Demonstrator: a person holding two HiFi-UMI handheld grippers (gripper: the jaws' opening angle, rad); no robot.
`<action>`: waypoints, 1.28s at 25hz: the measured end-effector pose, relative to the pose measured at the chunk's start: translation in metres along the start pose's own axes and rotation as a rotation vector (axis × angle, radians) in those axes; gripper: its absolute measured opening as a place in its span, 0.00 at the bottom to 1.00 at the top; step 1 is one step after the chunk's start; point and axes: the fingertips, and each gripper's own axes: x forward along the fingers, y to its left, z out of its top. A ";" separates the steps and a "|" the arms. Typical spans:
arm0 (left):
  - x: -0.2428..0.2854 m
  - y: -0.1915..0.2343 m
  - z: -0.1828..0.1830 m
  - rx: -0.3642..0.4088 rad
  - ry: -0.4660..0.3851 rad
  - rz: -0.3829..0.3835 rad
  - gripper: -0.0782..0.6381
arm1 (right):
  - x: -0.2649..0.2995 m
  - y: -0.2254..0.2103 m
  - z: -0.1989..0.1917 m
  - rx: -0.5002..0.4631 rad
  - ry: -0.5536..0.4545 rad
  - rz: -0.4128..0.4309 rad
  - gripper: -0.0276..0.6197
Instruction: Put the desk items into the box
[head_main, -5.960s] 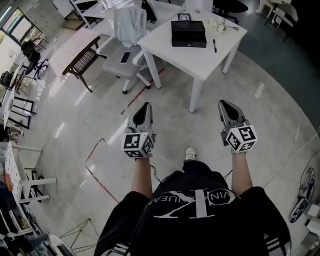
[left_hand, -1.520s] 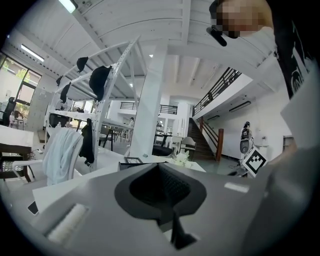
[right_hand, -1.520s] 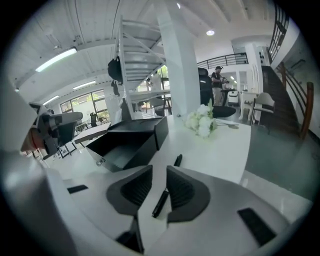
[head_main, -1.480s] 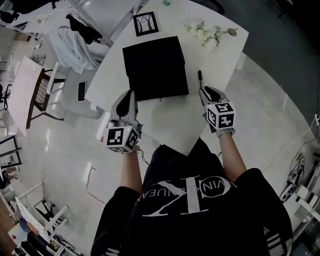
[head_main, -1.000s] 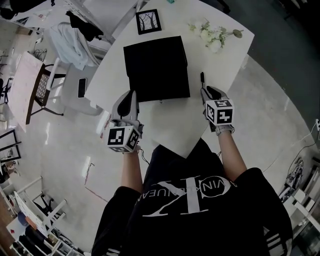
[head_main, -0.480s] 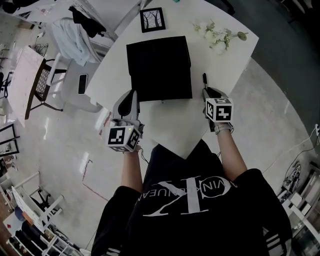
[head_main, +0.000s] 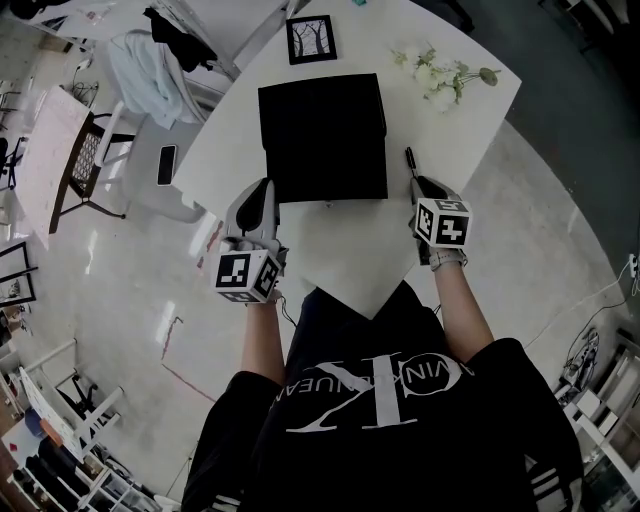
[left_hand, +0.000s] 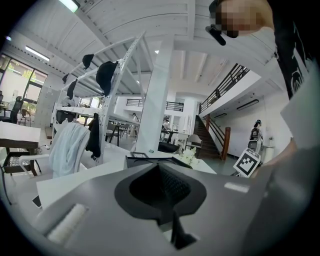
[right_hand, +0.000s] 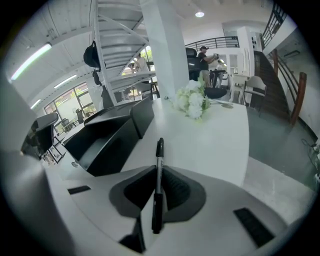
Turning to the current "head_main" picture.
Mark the white artificial flowers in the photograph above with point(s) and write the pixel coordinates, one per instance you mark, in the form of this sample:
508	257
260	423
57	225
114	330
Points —
437	80

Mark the pale jacket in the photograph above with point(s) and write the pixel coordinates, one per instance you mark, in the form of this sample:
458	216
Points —
145	80

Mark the grey office chair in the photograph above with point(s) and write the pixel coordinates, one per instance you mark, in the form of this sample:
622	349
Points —
160	200

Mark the black hanging garment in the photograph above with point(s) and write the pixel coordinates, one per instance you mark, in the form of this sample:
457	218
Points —
177	37

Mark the black printed t-shirt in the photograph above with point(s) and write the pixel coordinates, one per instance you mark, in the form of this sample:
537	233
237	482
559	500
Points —
380	450

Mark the person's right forearm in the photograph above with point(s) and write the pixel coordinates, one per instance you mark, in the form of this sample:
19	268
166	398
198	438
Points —
462	315

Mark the black pen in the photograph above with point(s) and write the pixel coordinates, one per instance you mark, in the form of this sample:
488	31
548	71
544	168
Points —
411	160

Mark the wooden table with pale top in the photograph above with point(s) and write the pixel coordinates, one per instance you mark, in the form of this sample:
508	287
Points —
50	150

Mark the white square table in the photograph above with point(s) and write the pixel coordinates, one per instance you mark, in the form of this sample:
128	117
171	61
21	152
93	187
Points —
350	250

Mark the person's left forearm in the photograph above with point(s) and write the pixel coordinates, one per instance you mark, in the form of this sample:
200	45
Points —
262	345

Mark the black metal frames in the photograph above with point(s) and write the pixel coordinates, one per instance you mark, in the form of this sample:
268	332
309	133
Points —
22	272

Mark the black box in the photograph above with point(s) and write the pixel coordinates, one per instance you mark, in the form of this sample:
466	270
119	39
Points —
325	140

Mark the black smartphone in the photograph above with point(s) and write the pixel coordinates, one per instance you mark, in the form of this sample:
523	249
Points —
167	165

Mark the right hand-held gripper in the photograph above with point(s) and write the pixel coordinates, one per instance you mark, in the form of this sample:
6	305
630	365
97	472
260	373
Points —
442	222

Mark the white low shelf unit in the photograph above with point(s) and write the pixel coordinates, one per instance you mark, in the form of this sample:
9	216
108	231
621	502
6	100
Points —
55	415

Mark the black picture frame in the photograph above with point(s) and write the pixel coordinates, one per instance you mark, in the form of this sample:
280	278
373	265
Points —
311	39

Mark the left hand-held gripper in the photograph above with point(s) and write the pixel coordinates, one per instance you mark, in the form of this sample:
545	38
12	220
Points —
245	272

